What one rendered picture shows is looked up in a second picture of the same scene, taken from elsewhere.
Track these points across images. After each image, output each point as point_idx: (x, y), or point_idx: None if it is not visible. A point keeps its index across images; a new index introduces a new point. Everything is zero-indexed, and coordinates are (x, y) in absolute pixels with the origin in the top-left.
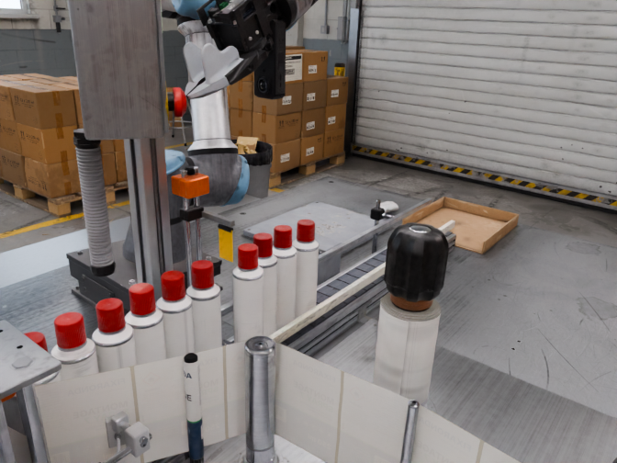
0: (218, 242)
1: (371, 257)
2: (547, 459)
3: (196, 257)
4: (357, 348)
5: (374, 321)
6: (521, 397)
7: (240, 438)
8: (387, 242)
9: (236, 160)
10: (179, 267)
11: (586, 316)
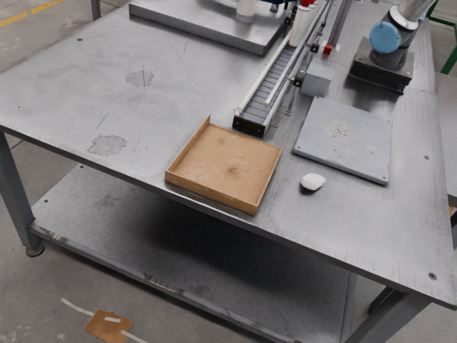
0: (395, 115)
1: (285, 83)
2: (199, 9)
3: (366, 59)
4: (264, 34)
5: (264, 44)
6: (203, 21)
7: (282, 14)
8: (286, 128)
9: (384, 19)
10: (363, 51)
11: (151, 72)
